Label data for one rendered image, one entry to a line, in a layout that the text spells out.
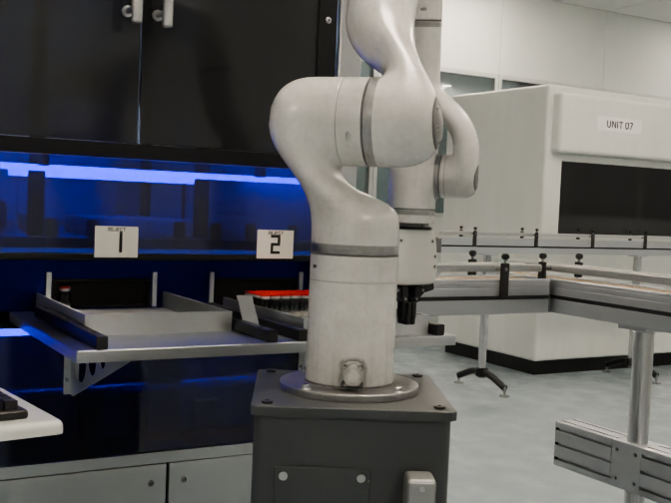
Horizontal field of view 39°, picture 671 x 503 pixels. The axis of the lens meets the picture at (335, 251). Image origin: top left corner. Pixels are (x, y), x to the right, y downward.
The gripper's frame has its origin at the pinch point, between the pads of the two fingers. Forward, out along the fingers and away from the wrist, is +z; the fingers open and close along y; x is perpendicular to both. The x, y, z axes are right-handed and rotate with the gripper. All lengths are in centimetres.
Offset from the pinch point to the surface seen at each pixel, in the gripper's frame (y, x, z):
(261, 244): 10.3, -39.2, -9.8
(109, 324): 50, -13, 3
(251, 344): 30.7, 0.7, 4.5
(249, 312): 23.9, -15.0, 1.3
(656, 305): -82, -16, 2
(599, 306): -82, -34, 4
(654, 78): -619, -500, -150
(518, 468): -180, -169, 92
